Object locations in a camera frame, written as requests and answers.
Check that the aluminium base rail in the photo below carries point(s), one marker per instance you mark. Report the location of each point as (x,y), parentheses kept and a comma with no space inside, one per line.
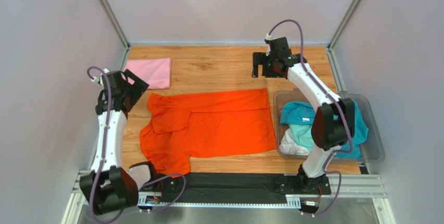
(344,199)

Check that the orange t shirt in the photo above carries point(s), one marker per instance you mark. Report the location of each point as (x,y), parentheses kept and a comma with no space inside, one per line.
(206,125)

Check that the teal t shirt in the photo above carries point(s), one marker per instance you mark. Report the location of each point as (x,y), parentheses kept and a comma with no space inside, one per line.
(302,113)

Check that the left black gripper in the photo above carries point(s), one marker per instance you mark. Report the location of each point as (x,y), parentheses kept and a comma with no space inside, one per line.
(139,86)

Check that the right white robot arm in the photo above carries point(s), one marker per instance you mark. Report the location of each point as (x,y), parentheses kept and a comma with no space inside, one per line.
(333,124)

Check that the pink t shirt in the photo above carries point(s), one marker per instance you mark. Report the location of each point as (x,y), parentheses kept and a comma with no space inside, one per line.
(155,72)

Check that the mint green t shirt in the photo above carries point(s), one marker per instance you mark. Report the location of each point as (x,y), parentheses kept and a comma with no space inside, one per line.
(301,135)

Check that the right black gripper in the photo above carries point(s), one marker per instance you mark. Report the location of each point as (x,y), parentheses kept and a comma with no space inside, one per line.
(261,64)

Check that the clear plastic bin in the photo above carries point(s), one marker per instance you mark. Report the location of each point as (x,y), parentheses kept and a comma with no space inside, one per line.
(372,150)

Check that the white t shirt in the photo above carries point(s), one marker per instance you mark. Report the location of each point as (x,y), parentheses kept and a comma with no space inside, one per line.
(288,145)

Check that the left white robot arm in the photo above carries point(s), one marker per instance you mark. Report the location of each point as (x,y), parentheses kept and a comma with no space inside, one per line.
(108,187)

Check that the black base cloth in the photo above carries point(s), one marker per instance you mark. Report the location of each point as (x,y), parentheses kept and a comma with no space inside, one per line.
(230,188)

